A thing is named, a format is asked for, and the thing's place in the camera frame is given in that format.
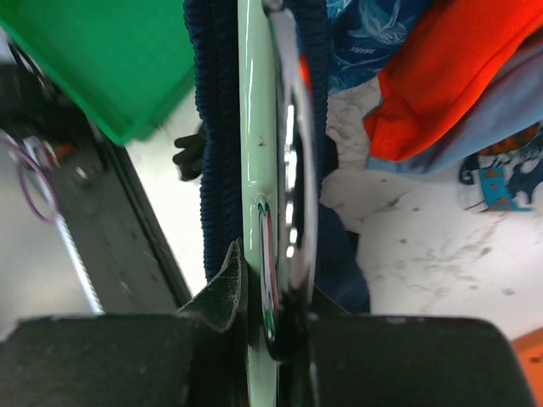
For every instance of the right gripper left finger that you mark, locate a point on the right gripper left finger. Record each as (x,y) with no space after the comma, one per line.
(195,357)

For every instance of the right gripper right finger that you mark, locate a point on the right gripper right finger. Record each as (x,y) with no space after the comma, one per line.
(398,360)

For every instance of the mint green hanger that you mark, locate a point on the mint green hanger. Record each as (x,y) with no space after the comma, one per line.
(279,193)

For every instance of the navy blue shorts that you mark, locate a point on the navy blue shorts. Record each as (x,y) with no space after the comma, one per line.
(215,155)

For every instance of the patterned grey orange shorts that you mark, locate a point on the patterned grey orange shorts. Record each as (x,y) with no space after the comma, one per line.
(506,176)

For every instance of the light blue hanging shorts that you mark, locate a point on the light blue hanging shorts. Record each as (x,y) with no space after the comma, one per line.
(510,103)

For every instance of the orange hanging shorts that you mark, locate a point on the orange hanging shorts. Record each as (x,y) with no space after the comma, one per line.
(442,69)

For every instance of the blue patterned hanging shorts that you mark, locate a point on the blue patterned hanging shorts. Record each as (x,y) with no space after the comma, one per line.
(365,35)

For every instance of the orange notebook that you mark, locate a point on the orange notebook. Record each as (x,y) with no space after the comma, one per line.
(529,349)

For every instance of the green plastic tray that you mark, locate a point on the green plastic tray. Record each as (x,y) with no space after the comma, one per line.
(127,64)

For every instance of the white slotted cable duct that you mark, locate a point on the white slotted cable duct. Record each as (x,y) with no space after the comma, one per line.
(80,269)

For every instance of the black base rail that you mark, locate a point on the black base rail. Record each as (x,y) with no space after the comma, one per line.
(66,166)

